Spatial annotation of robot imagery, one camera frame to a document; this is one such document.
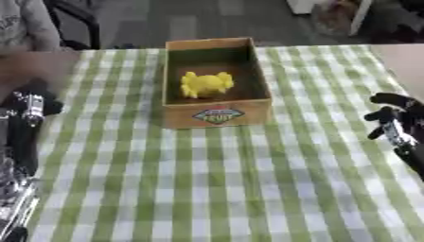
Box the yellow soft toy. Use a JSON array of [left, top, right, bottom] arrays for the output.
[[179, 71, 236, 99]]

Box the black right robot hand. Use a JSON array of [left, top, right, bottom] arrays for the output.
[[362, 92, 424, 180]]

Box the white table leg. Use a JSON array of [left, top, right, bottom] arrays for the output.
[[345, 0, 375, 37]]

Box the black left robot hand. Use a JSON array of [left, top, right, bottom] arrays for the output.
[[0, 82, 65, 178]]

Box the tan cardboard box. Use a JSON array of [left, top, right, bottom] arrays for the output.
[[160, 37, 274, 130]]

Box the black chair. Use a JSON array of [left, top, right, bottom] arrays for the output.
[[43, 0, 103, 51]]

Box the person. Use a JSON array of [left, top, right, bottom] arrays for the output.
[[0, 0, 81, 95]]

